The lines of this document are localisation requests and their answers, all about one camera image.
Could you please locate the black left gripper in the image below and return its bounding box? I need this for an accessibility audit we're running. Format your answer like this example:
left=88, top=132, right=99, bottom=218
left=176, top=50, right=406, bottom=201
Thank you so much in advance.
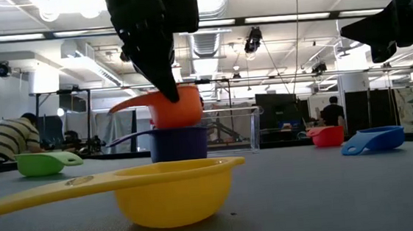
left=100, top=0, right=181, bottom=108

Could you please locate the orange measuring cup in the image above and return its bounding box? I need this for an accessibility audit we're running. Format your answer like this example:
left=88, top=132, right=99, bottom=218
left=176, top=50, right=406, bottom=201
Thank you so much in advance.
left=107, top=83, right=205, bottom=134

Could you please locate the dark blue measuring cup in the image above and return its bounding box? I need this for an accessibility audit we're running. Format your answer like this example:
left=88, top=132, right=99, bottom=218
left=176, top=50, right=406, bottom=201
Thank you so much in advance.
left=105, top=124, right=211, bottom=168

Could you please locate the light blue measuring cup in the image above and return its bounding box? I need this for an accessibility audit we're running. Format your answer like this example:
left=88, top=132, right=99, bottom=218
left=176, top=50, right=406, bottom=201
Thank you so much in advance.
left=339, top=124, right=407, bottom=157

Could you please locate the red measuring cup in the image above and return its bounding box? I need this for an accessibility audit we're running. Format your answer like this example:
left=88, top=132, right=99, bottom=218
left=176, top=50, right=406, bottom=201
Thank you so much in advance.
left=306, top=124, right=346, bottom=149

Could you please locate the yellow measuring cup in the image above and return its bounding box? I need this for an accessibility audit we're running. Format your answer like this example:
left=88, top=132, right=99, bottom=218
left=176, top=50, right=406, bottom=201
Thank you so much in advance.
left=0, top=154, right=251, bottom=231

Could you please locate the green measuring cup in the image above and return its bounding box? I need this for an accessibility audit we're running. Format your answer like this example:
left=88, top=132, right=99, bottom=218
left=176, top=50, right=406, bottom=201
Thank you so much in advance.
left=14, top=148, right=85, bottom=179

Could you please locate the clear plastic basket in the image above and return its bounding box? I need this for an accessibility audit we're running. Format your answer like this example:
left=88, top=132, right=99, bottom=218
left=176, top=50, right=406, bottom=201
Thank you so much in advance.
left=200, top=105, right=268, bottom=157

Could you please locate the grey cloth cover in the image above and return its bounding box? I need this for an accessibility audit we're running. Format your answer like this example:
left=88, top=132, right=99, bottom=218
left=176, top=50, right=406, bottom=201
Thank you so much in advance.
left=93, top=109, right=139, bottom=156

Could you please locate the black partition panel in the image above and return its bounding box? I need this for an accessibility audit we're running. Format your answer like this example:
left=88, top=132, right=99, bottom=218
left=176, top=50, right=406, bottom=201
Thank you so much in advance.
left=344, top=88, right=399, bottom=136

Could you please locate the person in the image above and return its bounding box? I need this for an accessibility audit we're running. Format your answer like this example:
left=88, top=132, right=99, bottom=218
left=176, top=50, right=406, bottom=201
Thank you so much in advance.
left=0, top=112, right=43, bottom=163
left=318, top=95, right=346, bottom=128

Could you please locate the round silver ceiling duct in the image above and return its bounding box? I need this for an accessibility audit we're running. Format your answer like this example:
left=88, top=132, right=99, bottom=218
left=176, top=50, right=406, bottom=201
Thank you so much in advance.
left=178, top=0, right=237, bottom=82

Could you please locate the black ceiling camera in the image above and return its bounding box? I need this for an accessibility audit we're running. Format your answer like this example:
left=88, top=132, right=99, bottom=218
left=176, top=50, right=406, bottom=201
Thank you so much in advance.
left=0, top=60, right=13, bottom=79
left=310, top=61, right=328, bottom=76
left=241, top=26, right=264, bottom=55

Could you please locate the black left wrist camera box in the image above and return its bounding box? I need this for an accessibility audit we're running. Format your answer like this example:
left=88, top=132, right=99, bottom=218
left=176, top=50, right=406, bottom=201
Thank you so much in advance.
left=162, top=0, right=201, bottom=35

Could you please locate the white rectangular air duct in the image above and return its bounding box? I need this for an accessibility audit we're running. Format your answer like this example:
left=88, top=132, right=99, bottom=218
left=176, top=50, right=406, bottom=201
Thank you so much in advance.
left=58, top=35, right=124, bottom=91

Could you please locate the black metal frame rig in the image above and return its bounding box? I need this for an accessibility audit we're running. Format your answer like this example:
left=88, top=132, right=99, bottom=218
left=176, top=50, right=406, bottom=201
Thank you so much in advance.
left=32, top=86, right=97, bottom=160

